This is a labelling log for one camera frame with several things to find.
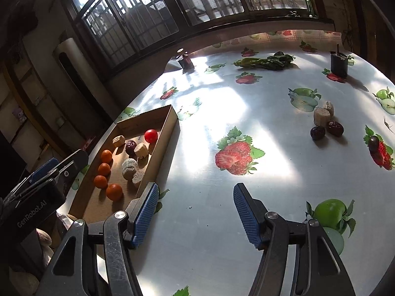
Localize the large beige fibrous chunk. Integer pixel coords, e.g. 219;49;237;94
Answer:
314;107;331;128

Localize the green leafy vegetable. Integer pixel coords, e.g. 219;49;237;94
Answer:
233;51;296;71

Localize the purple plush toy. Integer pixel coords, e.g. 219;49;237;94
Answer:
13;106;28;124

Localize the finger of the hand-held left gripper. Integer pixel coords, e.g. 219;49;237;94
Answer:
57;149;89;179
29;157;60;182

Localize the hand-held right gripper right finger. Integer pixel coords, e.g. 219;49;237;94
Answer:
233;183;352;296

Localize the black cylindrical container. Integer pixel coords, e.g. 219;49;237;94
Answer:
330;44;349;78

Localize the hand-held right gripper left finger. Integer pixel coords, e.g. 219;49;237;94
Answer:
35;182;160;296

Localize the small dark jar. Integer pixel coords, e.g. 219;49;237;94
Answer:
176;49;194;70

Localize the white standing air conditioner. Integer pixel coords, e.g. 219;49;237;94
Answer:
53;37;107;108

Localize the barred window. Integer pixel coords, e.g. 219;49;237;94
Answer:
63;0;335;79

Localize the hanging black cable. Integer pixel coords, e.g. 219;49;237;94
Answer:
341;12;355;51

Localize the brown cardboard box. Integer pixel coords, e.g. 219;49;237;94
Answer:
66;104;181;227

